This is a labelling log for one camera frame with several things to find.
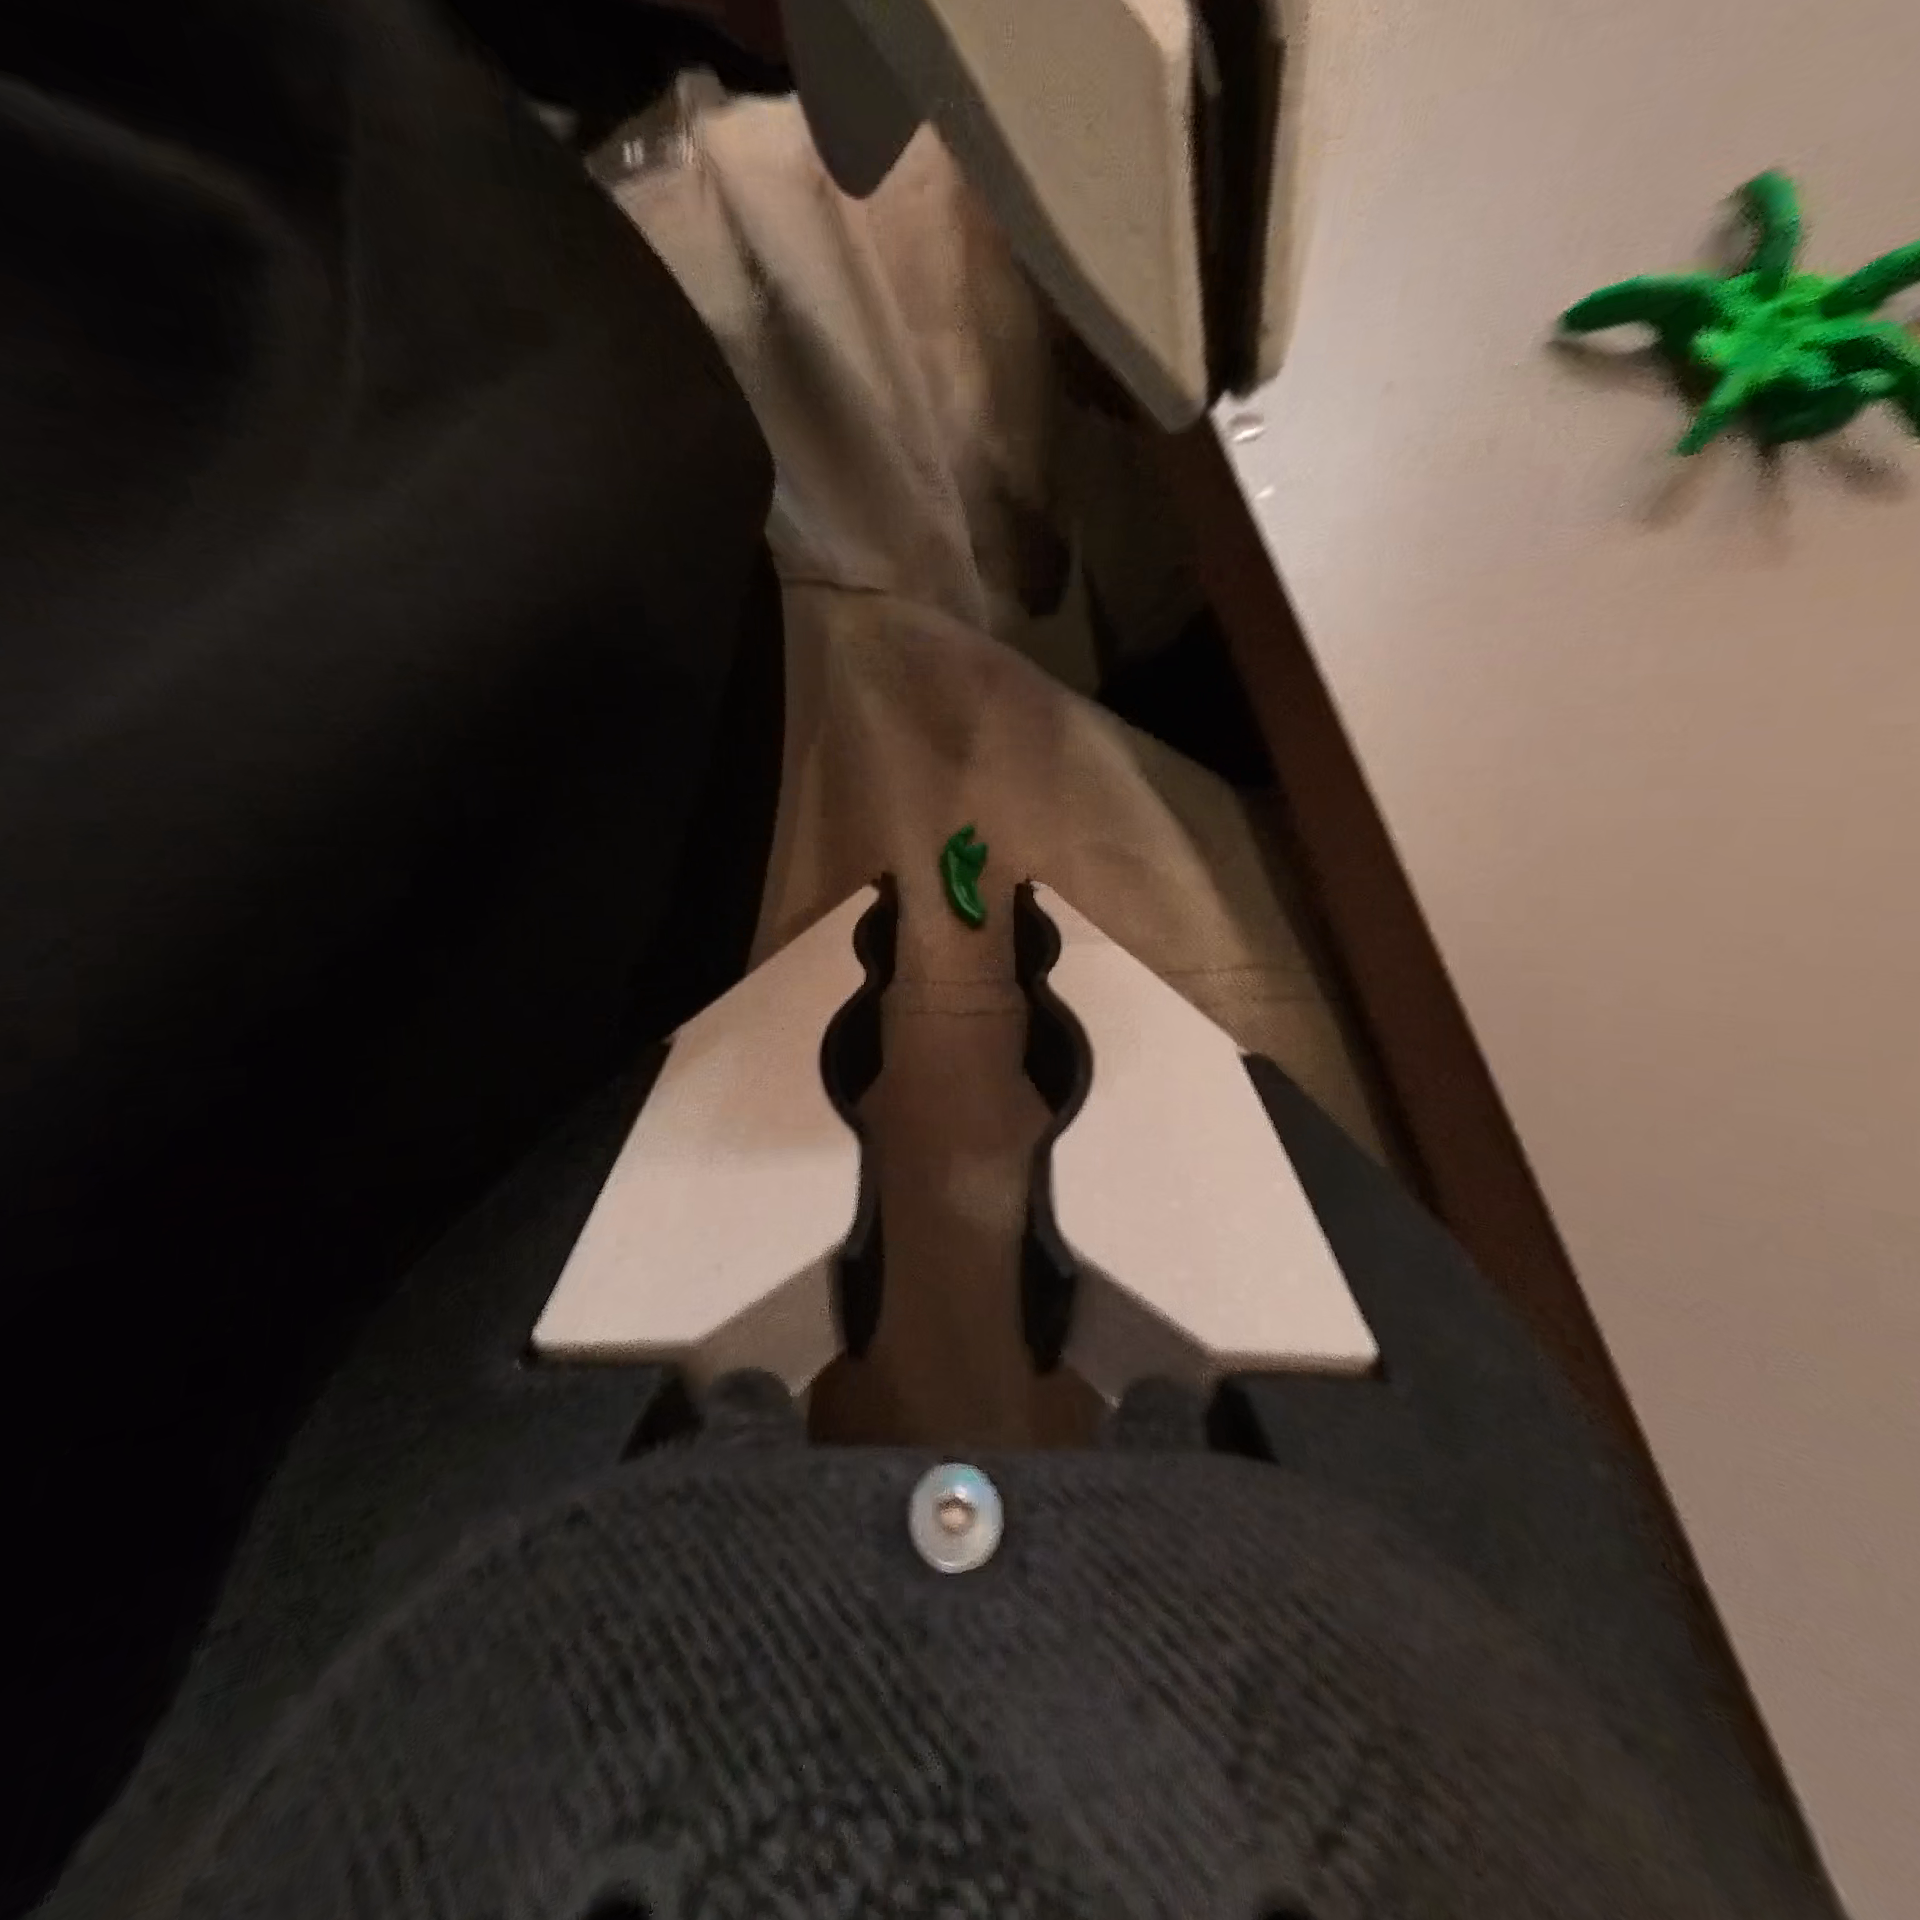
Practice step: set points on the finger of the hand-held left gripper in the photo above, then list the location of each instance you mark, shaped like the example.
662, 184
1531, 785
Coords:
1067, 134
1246, 180

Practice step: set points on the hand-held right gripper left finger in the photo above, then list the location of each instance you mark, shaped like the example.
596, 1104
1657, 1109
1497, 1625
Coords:
719, 1201

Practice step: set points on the green spiky plant base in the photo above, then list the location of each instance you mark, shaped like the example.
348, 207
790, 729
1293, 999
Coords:
1771, 337

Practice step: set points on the small green curved leaf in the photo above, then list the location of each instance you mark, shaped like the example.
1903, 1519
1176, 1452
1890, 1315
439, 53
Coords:
961, 885

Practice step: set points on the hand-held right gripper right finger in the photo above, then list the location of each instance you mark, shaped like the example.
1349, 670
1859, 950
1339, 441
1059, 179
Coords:
1187, 1216

